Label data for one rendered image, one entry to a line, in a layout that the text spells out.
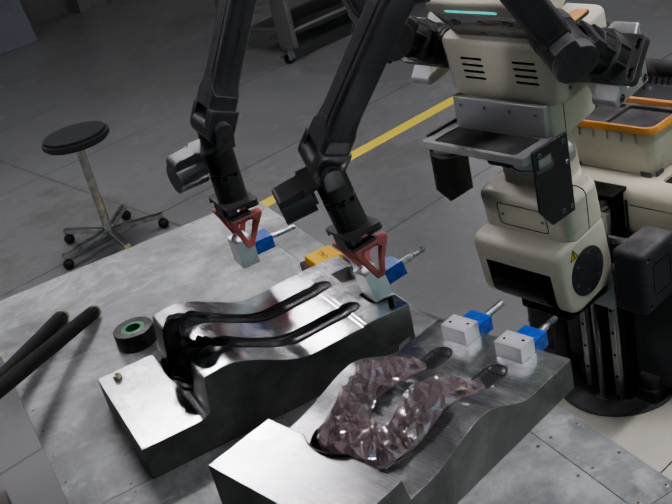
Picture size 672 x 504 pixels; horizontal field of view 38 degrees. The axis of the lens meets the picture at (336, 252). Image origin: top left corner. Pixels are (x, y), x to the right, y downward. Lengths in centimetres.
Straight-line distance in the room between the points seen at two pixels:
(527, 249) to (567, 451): 62
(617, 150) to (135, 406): 115
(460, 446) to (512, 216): 75
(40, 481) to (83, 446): 143
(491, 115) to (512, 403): 66
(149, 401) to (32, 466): 160
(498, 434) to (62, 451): 75
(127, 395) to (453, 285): 196
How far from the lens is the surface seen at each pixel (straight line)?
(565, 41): 159
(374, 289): 168
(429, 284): 351
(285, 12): 640
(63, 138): 433
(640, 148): 214
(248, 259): 188
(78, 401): 186
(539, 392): 148
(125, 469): 164
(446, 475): 135
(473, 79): 192
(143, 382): 172
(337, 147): 152
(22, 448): 334
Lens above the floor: 174
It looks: 27 degrees down
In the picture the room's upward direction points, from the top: 14 degrees counter-clockwise
